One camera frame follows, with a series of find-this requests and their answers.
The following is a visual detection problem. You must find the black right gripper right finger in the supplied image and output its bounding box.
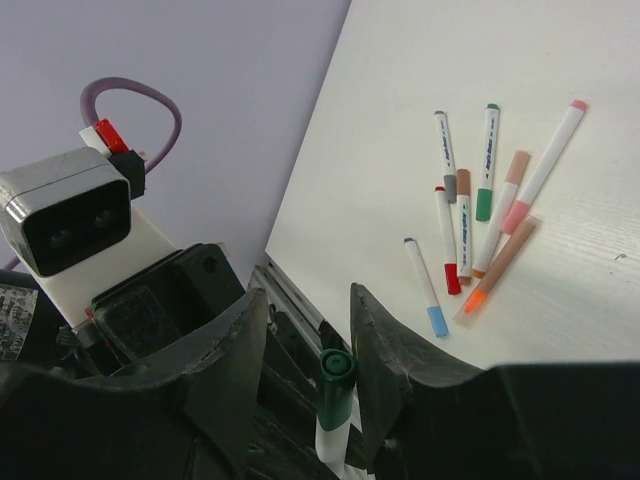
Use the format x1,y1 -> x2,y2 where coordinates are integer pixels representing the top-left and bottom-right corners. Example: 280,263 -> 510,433
350,284 -> 639,479

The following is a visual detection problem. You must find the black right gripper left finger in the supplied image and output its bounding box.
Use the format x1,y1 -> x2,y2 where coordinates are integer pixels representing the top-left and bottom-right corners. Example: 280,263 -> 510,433
1,289 -> 267,479

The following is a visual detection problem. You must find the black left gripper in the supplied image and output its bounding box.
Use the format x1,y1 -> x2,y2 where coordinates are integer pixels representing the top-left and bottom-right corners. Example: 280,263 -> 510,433
0,242 -> 321,480

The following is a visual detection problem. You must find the red capped white marker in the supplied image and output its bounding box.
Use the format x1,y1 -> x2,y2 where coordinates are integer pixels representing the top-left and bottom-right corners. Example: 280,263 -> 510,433
434,186 -> 461,296

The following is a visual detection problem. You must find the grey capped white marker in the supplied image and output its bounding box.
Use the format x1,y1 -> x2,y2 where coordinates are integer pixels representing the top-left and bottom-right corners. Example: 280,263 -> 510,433
434,110 -> 457,204

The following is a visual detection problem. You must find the orange tip tan marker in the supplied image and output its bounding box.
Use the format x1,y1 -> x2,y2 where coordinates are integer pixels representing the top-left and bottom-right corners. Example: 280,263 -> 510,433
454,216 -> 539,328

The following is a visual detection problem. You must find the green capped marker upper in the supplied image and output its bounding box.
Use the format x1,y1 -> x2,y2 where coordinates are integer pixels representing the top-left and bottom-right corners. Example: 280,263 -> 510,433
476,103 -> 500,222

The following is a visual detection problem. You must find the brown capped white marker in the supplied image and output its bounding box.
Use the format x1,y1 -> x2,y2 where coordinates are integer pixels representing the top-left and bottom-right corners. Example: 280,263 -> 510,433
456,169 -> 472,286

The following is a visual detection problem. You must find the pink capped white marker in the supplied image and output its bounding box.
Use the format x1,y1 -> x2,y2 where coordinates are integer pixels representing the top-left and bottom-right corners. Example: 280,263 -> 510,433
501,100 -> 588,234

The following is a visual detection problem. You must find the beige capped white marker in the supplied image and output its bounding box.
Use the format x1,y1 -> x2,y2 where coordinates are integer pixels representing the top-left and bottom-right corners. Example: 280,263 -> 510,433
472,151 -> 531,278

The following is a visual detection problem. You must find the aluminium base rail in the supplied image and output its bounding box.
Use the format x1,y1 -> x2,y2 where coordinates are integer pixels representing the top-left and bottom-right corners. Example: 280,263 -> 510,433
249,261 -> 352,377

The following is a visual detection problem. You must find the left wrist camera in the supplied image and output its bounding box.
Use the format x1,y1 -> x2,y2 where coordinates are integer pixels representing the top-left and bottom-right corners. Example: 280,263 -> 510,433
1,147 -> 177,328

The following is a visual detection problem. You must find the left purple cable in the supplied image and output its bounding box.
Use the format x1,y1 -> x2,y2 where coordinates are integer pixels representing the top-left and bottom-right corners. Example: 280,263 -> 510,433
0,76 -> 183,271

